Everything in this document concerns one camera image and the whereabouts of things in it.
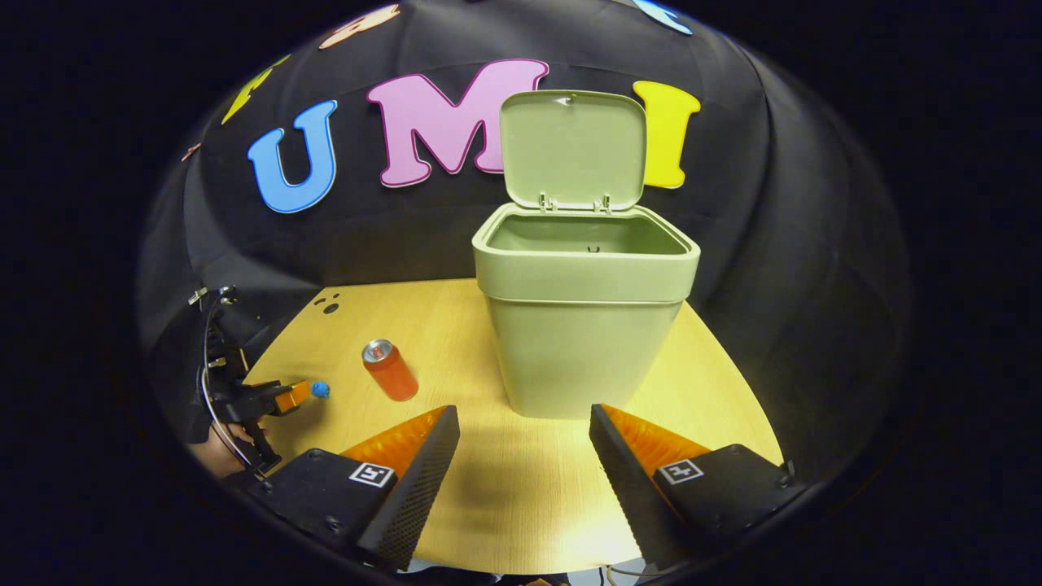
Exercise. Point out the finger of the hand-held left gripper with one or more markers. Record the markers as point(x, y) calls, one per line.
point(293, 395)

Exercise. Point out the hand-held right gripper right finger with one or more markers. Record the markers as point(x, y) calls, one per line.
point(623, 480)

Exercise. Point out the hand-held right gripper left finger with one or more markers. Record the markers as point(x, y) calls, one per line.
point(423, 480)

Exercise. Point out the blue paper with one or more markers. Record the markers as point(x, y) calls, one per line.
point(320, 390)

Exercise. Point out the red pop can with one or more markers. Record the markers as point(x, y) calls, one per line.
point(392, 374)

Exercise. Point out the green desktop garbage bin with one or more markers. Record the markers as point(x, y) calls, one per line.
point(586, 342)

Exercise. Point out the wooden desktop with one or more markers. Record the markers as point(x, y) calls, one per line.
point(505, 488)

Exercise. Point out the silver metal clip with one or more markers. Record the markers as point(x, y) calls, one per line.
point(198, 296)

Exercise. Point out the copper metal clip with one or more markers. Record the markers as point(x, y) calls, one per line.
point(191, 151)

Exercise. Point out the black backdrop cloth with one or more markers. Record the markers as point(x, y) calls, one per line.
point(773, 203)

